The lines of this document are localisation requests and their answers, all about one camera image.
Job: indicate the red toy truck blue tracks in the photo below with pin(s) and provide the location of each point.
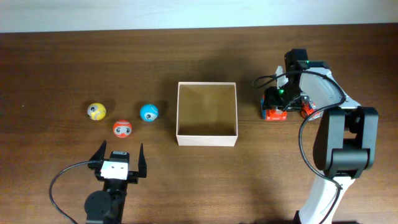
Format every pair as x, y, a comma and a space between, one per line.
272, 114

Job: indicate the yellow face ball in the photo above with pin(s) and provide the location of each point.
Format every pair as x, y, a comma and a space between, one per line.
96, 111

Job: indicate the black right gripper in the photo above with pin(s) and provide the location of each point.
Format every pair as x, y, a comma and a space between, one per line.
270, 99

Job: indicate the red toy truck yellow ladder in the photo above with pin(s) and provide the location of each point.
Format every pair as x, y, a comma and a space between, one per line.
308, 106

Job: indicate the blue face ball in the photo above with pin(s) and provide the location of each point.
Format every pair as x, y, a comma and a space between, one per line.
149, 112

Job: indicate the red face ball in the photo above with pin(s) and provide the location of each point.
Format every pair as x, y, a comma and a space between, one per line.
122, 128

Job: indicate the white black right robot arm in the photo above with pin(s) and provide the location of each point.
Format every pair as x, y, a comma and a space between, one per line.
345, 143

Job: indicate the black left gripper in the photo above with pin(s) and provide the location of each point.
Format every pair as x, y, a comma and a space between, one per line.
133, 177

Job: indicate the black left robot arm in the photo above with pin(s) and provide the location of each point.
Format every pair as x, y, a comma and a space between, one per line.
107, 205

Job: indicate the white cardboard box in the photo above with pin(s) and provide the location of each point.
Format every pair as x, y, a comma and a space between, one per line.
207, 114

